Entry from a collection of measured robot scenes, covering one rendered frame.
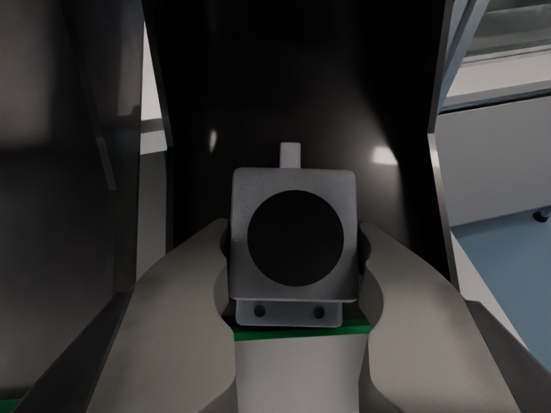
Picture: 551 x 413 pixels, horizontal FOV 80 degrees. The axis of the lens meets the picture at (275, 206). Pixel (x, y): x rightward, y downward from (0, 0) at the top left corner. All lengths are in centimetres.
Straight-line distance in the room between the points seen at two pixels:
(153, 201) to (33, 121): 10
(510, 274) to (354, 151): 163
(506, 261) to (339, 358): 153
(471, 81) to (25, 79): 96
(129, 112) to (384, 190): 14
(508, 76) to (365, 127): 92
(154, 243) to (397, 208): 19
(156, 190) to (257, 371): 19
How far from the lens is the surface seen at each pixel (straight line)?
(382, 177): 19
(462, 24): 23
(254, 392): 35
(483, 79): 106
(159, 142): 21
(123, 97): 18
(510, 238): 191
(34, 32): 25
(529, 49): 120
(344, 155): 19
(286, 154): 16
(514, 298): 174
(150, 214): 28
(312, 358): 33
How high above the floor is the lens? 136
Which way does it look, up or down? 53 degrees down
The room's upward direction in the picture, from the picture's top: 2 degrees counter-clockwise
